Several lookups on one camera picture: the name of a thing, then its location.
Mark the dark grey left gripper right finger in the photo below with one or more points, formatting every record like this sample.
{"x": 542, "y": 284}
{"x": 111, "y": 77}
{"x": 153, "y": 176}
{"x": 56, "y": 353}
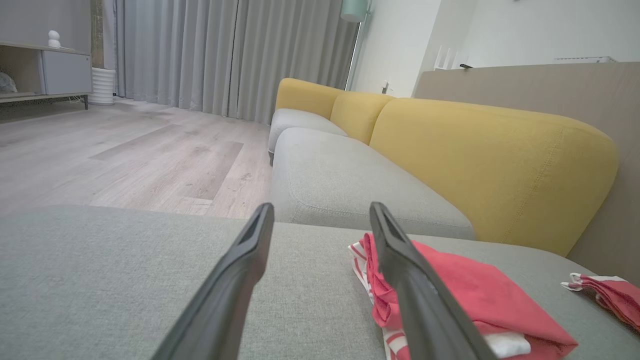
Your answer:
{"x": 425, "y": 310}

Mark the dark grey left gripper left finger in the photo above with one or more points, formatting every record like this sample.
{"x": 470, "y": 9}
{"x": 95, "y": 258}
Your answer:
{"x": 225, "y": 300}

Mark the red basketball jersey number 23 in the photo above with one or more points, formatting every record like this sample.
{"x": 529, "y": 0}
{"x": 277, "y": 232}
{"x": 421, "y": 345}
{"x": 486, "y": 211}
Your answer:
{"x": 475, "y": 295}

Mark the red shorts with white stripe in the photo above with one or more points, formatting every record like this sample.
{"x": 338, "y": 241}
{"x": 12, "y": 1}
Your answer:
{"x": 617, "y": 295}

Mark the grey sofa seat cushion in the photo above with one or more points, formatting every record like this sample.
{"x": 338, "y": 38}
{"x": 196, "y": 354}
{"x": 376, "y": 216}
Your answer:
{"x": 350, "y": 185}
{"x": 300, "y": 120}

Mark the large yellow sofa back cushion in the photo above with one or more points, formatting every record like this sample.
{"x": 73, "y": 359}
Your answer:
{"x": 500, "y": 165}

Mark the small yellow sofa back cushion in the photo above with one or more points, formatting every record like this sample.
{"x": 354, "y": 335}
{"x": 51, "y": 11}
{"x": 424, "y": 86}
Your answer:
{"x": 357, "y": 115}
{"x": 305, "y": 95}

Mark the white ribbed cylinder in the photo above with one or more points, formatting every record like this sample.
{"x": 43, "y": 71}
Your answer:
{"x": 103, "y": 86}

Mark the grey pleated curtain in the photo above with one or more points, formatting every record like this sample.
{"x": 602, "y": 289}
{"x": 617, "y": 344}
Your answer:
{"x": 225, "y": 50}

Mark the white router with antennas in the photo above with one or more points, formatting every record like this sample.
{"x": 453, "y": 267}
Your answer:
{"x": 445, "y": 60}

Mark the grey wooden media cabinet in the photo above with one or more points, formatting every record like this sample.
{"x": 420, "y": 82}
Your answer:
{"x": 65, "y": 72}

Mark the long white flat device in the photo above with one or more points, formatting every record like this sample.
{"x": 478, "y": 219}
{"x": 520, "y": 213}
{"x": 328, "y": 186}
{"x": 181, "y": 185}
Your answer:
{"x": 585, "y": 59}

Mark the grey object in cabinet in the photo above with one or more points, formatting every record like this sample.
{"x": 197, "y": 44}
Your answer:
{"x": 7, "y": 83}

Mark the mint green floor lamp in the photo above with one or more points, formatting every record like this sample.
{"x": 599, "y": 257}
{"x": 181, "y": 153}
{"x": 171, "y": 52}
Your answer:
{"x": 354, "y": 10}

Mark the small white figurine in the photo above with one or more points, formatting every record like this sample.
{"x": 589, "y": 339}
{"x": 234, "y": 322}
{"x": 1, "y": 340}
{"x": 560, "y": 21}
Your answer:
{"x": 54, "y": 40}

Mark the white wall socket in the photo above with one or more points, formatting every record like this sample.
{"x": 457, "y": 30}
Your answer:
{"x": 385, "y": 87}

